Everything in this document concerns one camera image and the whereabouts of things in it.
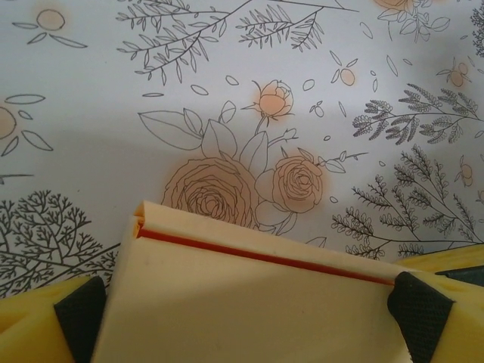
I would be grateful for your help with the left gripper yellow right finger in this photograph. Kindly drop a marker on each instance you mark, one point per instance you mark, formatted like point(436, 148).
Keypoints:
point(453, 302)

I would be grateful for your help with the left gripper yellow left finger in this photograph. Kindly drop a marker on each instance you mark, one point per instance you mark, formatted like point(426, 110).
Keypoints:
point(30, 329)

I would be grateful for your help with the orange paper box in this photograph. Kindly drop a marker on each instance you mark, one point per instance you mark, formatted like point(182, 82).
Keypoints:
point(246, 310)

